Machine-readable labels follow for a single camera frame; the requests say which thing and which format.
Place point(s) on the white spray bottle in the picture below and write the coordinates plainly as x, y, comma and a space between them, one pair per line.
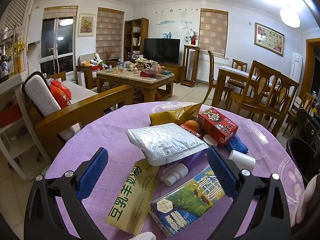
173, 175

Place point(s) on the silver foil bubble mailer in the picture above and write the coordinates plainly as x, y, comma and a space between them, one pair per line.
165, 140

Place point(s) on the red storage box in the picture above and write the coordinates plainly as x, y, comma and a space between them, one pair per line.
10, 115

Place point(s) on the blue-green milk carton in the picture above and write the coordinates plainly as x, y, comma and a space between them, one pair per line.
185, 205

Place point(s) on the wooden sofa with white cushions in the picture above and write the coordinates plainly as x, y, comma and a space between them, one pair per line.
82, 107

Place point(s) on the white standing air conditioner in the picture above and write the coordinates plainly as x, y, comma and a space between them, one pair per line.
296, 66

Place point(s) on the wooden dining chair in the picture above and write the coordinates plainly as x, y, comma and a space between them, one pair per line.
303, 105
252, 97
285, 97
238, 65
212, 70

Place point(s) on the black trash bin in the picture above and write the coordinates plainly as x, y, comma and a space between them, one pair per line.
302, 155

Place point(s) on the wooden bookshelf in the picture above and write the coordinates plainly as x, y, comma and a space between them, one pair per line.
128, 37

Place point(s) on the white lattice cabinet door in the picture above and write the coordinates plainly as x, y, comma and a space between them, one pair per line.
20, 10

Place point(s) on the wooden coffee table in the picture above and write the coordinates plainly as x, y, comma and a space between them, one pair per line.
132, 82

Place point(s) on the red tray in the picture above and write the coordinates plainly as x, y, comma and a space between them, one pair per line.
150, 74

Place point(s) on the wooden door frame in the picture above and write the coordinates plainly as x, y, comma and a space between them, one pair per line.
306, 65

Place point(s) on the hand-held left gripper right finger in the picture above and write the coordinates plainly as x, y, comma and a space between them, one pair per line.
221, 172

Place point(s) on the green box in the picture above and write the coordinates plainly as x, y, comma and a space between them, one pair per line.
167, 73

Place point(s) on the wooden television stand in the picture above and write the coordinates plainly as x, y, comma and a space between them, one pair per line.
175, 71

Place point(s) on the plush toys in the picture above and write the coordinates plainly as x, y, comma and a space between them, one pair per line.
93, 63

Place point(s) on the red cushion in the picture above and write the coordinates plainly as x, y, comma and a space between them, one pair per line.
61, 95

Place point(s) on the white round lid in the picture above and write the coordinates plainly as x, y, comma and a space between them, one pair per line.
209, 140

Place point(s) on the yellow artificial flowers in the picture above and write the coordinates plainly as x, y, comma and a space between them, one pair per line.
19, 48

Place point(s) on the woven basket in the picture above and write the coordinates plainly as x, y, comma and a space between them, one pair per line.
143, 63

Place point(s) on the ink painting wall decal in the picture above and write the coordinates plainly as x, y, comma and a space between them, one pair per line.
172, 26

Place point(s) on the floral roller blind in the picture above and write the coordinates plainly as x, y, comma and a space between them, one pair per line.
110, 30
213, 32

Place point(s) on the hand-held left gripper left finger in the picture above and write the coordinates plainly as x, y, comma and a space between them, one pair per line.
92, 172

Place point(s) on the person's right hand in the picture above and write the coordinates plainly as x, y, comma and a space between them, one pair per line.
308, 197

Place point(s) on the dark window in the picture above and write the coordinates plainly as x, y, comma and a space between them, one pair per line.
50, 40

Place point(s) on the round ceiling lamp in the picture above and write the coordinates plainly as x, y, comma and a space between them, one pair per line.
290, 16

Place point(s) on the glass bottle with blue label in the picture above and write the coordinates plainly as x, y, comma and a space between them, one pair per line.
4, 67

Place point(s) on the orange fruit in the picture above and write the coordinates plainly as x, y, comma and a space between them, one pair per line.
192, 125

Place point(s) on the wooden armchair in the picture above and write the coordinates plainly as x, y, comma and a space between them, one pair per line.
85, 76

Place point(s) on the clear plastic tray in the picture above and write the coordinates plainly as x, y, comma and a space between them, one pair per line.
255, 131

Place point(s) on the blue tissue pack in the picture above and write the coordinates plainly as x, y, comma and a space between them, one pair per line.
237, 143

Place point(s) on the purple tablecloth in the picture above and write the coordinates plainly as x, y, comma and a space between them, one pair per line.
117, 130

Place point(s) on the framed floral calligraphy picture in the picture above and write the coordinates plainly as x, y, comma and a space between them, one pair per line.
268, 38

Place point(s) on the person's left hand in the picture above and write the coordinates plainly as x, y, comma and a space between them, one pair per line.
146, 236

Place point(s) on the red vase with flowers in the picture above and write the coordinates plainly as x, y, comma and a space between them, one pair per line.
193, 38

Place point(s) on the tall wooden plant stand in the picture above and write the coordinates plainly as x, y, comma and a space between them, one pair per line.
190, 65

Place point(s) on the flat screen television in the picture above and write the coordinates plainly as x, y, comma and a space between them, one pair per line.
161, 50

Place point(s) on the purple packet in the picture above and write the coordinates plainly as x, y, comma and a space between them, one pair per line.
193, 161

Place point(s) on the white radiator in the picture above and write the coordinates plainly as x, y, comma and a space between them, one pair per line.
203, 71

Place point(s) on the small red snack packet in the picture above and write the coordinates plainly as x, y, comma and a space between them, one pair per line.
191, 132

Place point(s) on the framed sunflower picture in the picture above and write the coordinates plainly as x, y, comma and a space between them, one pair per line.
86, 25

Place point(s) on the yellow-green powder pouch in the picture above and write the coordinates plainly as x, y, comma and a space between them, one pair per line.
130, 200

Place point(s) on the gold foil bag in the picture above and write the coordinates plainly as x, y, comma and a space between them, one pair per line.
170, 116

